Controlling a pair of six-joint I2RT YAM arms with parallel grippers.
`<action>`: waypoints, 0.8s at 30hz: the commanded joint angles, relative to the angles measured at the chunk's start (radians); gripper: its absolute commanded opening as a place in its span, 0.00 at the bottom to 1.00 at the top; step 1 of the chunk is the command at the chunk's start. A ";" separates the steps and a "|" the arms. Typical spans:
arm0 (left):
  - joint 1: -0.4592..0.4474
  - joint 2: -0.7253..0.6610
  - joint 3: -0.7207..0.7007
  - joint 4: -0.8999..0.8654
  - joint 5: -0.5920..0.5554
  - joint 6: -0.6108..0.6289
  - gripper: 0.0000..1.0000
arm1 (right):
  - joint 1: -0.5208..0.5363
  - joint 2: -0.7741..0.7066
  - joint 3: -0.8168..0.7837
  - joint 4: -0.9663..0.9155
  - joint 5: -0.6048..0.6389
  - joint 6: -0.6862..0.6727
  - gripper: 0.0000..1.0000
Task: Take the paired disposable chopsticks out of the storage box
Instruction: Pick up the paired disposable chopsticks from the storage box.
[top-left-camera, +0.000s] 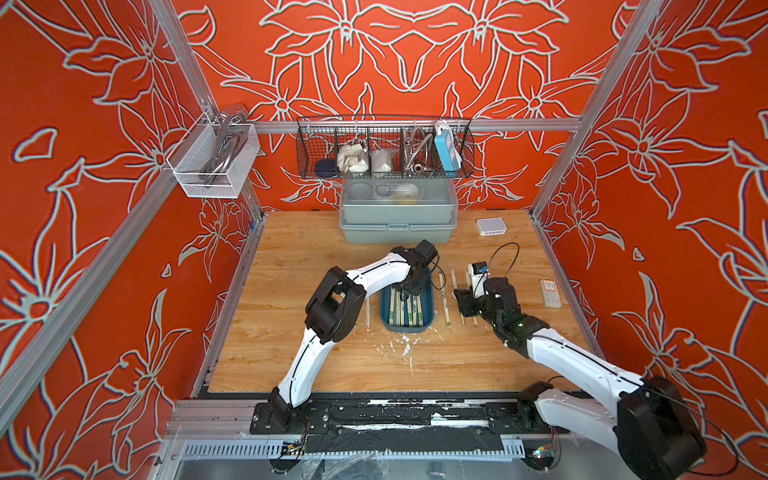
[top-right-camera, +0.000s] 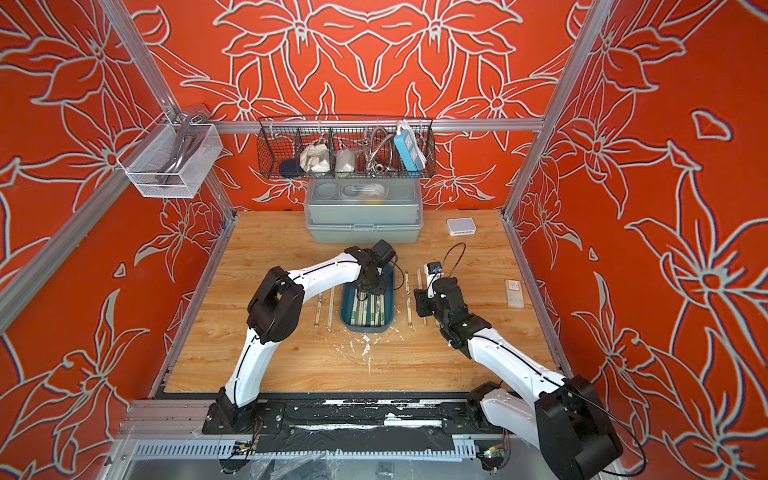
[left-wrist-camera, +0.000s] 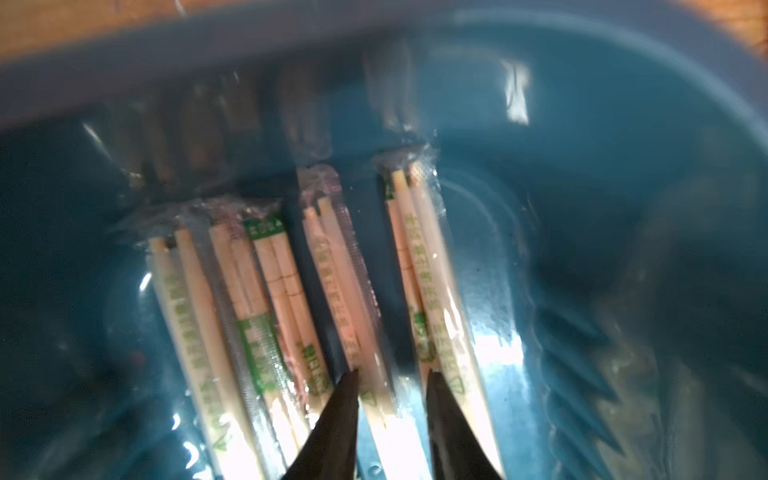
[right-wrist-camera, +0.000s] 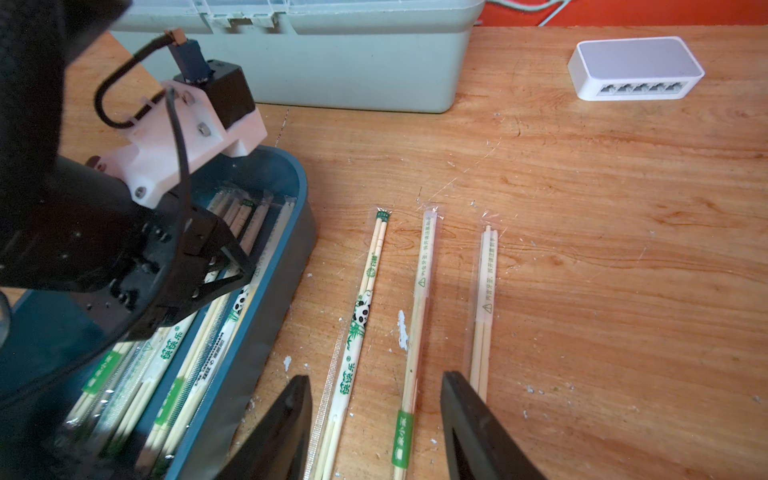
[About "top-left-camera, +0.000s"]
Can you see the metal tongs in basket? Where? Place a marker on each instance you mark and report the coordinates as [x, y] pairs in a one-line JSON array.
[[228, 143]]

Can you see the clear plastic wall basket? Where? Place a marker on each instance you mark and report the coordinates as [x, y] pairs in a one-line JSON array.
[[197, 149]]

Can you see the white remote control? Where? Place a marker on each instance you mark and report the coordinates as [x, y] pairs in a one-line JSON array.
[[550, 294]]

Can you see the blue white box in basket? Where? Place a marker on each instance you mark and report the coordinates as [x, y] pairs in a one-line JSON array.
[[445, 146]]

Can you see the grey-green lidded storage box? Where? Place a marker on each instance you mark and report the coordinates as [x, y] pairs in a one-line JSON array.
[[398, 211]]

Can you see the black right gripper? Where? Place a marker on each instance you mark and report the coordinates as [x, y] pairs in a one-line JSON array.
[[465, 301]]

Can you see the white network switch box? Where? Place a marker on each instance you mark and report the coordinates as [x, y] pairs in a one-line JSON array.
[[494, 226]]

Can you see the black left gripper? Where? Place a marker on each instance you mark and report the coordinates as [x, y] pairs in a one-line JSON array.
[[419, 289]]

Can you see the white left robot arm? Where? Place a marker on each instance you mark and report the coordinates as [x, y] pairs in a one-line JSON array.
[[332, 313]]

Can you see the teal plastic chopstick bin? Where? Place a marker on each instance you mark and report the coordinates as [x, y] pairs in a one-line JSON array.
[[427, 304]]

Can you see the wrapped chopsticks in bin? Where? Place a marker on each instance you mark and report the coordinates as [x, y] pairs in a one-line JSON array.
[[402, 312]]

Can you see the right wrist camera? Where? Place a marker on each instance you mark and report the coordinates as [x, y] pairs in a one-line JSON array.
[[478, 272]]

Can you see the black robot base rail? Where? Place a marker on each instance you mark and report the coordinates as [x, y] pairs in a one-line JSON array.
[[408, 422]]

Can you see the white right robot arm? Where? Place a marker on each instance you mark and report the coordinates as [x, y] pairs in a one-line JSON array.
[[643, 420]]

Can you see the black wire wall basket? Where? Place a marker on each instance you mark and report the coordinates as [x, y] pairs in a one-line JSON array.
[[391, 146]]

